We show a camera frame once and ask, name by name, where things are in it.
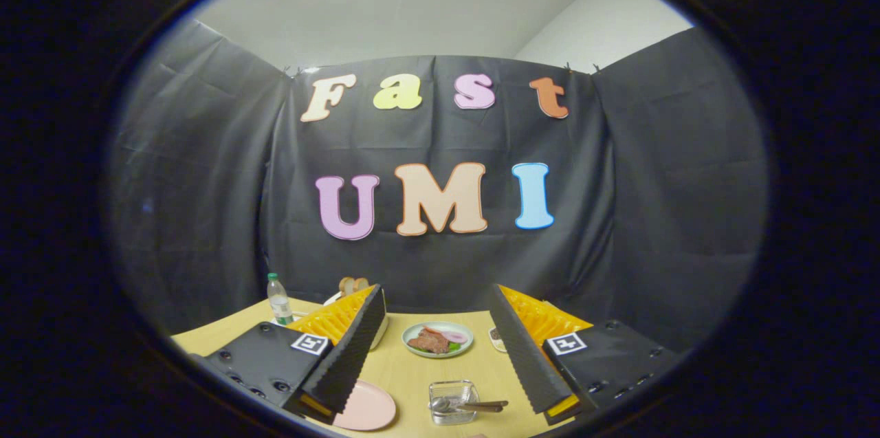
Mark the white divided grain dish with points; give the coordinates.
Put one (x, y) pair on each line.
(496, 340)

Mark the toasted bread slice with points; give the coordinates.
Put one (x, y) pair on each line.
(361, 284)
(346, 285)

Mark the pink ham slice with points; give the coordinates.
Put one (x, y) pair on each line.
(455, 337)

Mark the pale green oval plate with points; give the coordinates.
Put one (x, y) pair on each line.
(412, 348)

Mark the cream white toaster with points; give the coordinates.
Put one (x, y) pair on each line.
(381, 331)

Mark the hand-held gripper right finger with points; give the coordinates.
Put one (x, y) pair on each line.
(526, 355)

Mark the green lettuce leaf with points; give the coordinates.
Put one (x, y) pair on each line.
(454, 348)

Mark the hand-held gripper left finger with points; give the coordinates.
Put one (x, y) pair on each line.
(347, 355)

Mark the brown meat slices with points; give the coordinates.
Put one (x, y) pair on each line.
(427, 342)

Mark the clear plastic water bottle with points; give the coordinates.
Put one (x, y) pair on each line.
(280, 300)

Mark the pink round plate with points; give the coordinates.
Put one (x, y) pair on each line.
(371, 407)

